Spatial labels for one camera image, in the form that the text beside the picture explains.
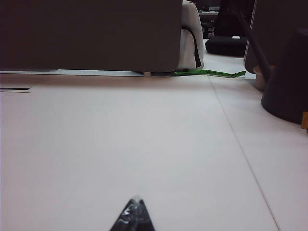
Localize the green tape strip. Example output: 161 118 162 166
171 69 247 79

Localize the person in dark shirt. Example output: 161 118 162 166
213 0 256 37

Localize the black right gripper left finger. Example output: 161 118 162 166
109 195 140 231

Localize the beige paper bowl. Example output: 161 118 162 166
253 66 268 91

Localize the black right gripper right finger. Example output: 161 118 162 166
134 195 155 231

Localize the white bag with black strap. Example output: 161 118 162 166
177 0 205 71

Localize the narrow brown partition panel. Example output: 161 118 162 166
244 0 308 73

